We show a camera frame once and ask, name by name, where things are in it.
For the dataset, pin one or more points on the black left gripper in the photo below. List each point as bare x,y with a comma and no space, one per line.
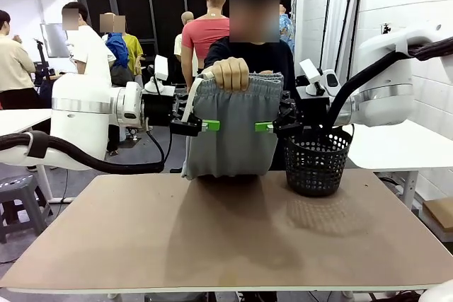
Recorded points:
157,109

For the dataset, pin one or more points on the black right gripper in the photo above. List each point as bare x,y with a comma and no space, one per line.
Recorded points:
313,111

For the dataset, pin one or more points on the grey training pants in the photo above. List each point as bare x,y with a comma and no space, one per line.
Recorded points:
233,139

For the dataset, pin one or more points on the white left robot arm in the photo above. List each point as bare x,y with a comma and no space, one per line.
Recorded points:
81,104

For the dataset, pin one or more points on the person's right hand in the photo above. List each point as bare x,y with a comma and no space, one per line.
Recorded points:
231,74

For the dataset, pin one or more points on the black crumpled cloth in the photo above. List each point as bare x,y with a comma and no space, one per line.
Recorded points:
176,170

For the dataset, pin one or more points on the person in black t-shirt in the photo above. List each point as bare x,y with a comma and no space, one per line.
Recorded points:
262,58

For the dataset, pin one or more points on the black mesh basket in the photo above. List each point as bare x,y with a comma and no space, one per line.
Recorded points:
315,167

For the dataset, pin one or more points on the mannequin in yellow shirt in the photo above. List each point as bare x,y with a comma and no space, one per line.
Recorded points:
136,51

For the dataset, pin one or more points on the person in white shirt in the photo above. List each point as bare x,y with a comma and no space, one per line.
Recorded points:
92,47

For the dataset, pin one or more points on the tall black tripod stand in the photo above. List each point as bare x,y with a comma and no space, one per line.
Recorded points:
385,28

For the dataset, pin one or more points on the dark blue jeans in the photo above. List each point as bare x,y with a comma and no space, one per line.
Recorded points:
45,90

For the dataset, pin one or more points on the person in cream shirt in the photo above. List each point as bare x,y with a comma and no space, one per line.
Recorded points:
14,65

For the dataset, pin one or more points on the brown cardboard box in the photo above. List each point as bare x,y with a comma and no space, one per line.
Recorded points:
440,213

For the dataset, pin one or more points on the grey plastic stool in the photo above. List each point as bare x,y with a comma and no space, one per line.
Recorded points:
17,192

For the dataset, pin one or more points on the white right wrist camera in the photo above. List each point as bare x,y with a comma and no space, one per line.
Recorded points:
318,77

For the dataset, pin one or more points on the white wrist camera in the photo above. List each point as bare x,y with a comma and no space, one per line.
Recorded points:
161,68
318,77

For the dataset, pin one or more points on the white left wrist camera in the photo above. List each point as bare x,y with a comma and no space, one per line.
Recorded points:
161,68

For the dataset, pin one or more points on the black backdrop frame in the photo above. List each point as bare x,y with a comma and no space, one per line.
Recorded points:
329,15

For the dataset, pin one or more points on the wall whiteboard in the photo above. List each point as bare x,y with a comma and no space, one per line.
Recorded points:
53,40

